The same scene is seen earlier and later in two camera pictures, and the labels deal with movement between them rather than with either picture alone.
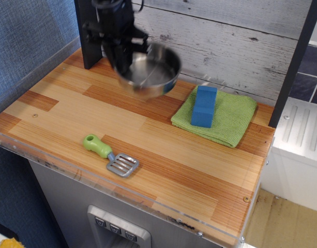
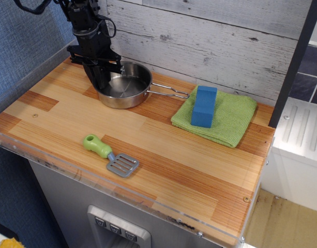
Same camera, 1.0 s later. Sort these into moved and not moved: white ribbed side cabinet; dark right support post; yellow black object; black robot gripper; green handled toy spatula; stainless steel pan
Moved: black robot gripper; stainless steel pan
Not moved: green handled toy spatula; dark right support post; yellow black object; white ribbed side cabinet
